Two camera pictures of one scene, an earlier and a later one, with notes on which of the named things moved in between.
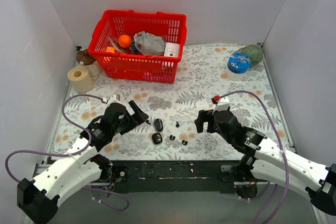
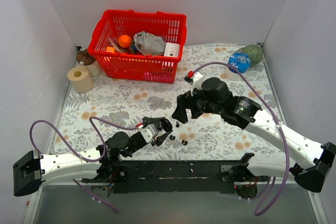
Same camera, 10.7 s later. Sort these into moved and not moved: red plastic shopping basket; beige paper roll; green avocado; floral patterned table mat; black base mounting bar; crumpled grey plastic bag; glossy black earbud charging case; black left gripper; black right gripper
Moved: glossy black earbud charging case; black left gripper; black right gripper
Not moved: beige paper roll; black base mounting bar; crumpled grey plastic bag; green avocado; red plastic shopping basket; floral patterned table mat
